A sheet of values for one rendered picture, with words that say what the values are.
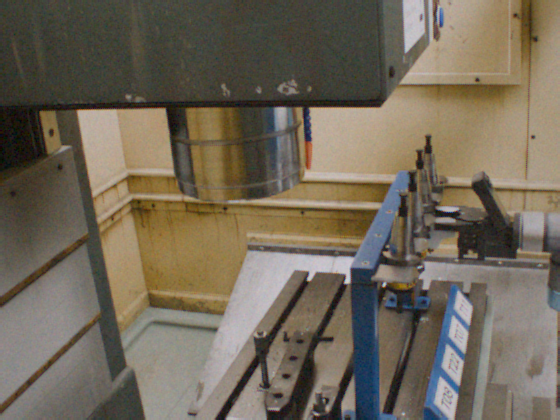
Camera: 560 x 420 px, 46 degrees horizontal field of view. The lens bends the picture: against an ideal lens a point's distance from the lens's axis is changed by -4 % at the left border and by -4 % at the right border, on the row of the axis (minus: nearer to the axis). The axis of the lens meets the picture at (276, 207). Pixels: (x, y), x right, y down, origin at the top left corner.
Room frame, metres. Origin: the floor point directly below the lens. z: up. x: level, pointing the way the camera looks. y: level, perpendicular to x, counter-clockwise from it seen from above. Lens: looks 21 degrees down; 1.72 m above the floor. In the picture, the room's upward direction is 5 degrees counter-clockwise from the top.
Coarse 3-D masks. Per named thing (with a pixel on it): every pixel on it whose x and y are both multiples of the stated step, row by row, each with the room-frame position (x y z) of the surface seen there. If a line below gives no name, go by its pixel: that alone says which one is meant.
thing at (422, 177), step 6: (414, 168) 1.22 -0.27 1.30; (426, 168) 1.22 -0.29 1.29; (420, 174) 1.21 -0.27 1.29; (426, 174) 1.21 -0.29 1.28; (420, 180) 1.21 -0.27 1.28; (426, 180) 1.21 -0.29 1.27; (420, 186) 1.21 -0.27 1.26; (426, 186) 1.21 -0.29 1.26; (420, 192) 1.20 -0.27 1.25; (426, 192) 1.20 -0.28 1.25; (426, 198) 1.20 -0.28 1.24; (432, 198) 1.21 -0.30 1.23
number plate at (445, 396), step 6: (438, 384) 1.01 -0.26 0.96; (444, 384) 1.01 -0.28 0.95; (438, 390) 0.99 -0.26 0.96; (444, 390) 1.00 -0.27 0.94; (450, 390) 1.01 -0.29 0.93; (438, 396) 0.97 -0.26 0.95; (444, 396) 0.99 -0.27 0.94; (450, 396) 1.00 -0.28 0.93; (456, 396) 1.01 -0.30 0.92; (438, 402) 0.96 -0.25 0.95; (444, 402) 0.97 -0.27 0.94; (450, 402) 0.98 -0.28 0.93; (444, 408) 0.96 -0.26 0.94; (450, 408) 0.97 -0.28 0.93; (450, 414) 0.95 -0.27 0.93
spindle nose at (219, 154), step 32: (192, 128) 0.73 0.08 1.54; (224, 128) 0.72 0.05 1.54; (256, 128) 0.72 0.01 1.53; (288, 128) 0.75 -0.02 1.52; (192, 160) 0.73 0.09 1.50; (224, 160) 0.72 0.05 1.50; (256, 160) 0.72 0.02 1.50; (288, 160) 0.74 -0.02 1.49; (192, 192) 0.74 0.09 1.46; (224, 192) 0.72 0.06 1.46; (256, 192) 0.72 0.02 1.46
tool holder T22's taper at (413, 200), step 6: (408, 192) 1.11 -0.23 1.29; (414, 192) 1.10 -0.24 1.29; (408, 198) 1.11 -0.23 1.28; (414, 198) 1.10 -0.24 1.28; (420, 198) 1.11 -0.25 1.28; (408, 204) 1.10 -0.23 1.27; (414, 204) 1.10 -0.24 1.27; (420, 204) 1.11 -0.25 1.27; (408, 210) 1.10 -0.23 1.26; (414, 210) 1.10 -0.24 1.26; (420, 210) 1.10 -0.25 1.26; (414, 216) 1.10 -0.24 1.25; (420, 216) 1.10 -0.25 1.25; (414, 222) 1.10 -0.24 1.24; (420, 222) 1.10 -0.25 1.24; (414, 228) 1.09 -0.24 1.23; (420, 228) 1.10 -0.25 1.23
